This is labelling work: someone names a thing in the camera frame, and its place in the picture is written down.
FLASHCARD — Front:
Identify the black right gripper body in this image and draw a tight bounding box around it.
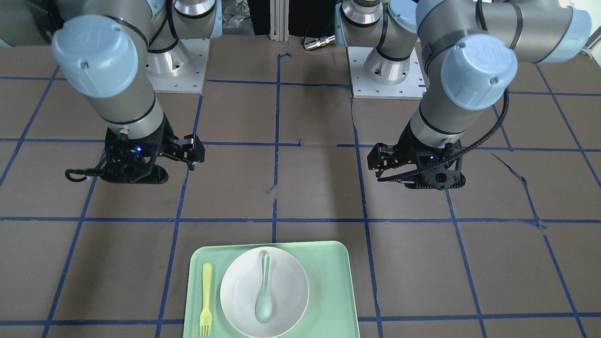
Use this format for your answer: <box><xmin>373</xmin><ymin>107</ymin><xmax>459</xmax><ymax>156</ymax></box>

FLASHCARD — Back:
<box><xmin>105</xmin><ymin>117</ymin><xmax>205</xmax><ymax>163</ymax></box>

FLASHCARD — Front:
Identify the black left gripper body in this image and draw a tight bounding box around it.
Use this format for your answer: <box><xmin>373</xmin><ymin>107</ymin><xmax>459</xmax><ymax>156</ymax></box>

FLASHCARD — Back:
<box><xmin>367</xmin><ymin>125</ymin><xmax>460</xmax><ymax>177</ymax></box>

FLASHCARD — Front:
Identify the white round plate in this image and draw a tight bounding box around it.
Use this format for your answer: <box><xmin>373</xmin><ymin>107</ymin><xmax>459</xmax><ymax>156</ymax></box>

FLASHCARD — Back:
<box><xmin>219</xmin><ymin>246</ymin><xmax>310</xmax><ymax>338</ymax></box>

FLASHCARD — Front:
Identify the yellow plastic fork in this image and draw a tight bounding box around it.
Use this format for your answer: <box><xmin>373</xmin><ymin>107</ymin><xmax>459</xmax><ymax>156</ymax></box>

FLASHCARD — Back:
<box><xmin>199</xmin><ymin>262</ymin><xmax>213</xmax><ymax>338</ymax></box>

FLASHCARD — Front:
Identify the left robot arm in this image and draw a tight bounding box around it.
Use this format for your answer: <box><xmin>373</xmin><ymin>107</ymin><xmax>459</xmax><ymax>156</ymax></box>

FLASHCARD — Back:
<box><xmin>334</xmin><ymin>0</ymin><xmax>592</xmax><ymax>190</ymax></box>

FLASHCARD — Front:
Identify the light green tray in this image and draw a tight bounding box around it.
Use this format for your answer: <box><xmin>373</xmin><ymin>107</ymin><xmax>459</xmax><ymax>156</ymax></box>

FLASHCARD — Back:
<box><xmin>183</xmin><ymin>240</ymin><xmax>359</xmax><ymax>338</ymax></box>

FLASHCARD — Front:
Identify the green plastic spoon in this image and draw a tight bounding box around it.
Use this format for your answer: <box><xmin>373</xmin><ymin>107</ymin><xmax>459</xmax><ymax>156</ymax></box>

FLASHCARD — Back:
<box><xmin>254</xmin><ymin>251</ymin><xmax>273</xmax><ymax>324</ymax></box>

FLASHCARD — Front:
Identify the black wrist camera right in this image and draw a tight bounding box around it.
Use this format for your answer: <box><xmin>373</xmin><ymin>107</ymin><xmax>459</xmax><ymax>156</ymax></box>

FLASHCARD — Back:
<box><xmin>65</xmin><ymin>142</ymin><xmax>169</xmax><ymax>184</ymax></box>

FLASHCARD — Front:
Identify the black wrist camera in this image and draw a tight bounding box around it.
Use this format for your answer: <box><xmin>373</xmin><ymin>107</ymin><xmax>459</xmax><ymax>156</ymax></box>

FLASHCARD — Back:
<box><xmin>65</xmin><ymin>142</ymin><xmax>169</xmax><ymax>184</ymax></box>
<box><xmin>401</xmin><ymin>150</ymin><xmax>466</xmax><ymax>190</ymax></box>

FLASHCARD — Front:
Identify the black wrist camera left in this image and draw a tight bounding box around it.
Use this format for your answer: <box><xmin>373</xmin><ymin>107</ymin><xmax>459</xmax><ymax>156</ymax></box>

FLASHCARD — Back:
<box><xmin>401</xmin><ymin>150</ymin><xmax>466</xmax><ymax>190</ymax></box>

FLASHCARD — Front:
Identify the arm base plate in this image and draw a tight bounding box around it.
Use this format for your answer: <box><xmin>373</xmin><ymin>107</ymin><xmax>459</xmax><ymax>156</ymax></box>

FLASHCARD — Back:
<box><xmin>146</xmin><ymin>39</ymin><xmax>211</xmax><ymax>94</ymax></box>
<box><xmin>347</xmin><ymin>46</ymin><xmax>426</xmax><ymax>100</ymax></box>

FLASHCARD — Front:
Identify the aluminium frame post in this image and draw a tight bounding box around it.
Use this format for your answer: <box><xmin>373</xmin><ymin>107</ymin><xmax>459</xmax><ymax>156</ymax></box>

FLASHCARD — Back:
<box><xmin>269</xmin><ymin>0</ymin><xmax>290</xmax><ymax>43</ymax></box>

